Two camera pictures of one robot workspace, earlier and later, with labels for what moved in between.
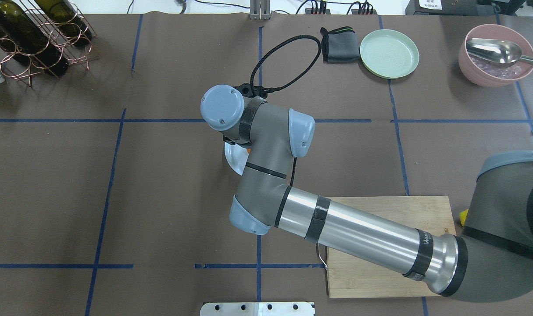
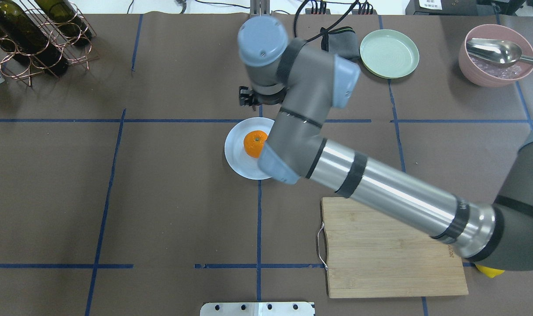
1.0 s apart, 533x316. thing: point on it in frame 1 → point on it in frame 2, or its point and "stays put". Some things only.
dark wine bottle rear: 66,16 stays put
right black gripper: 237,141 → 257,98
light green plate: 388,54 stays put
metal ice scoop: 499,51 stays put
